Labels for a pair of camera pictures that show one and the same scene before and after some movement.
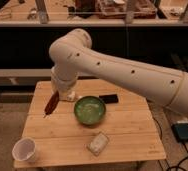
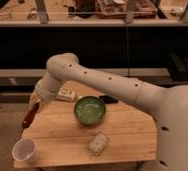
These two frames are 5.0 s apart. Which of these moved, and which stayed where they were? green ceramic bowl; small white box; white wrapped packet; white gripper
Moved: white gripper
Stayed: white wrapped packet; small white box; green ceramic bowl
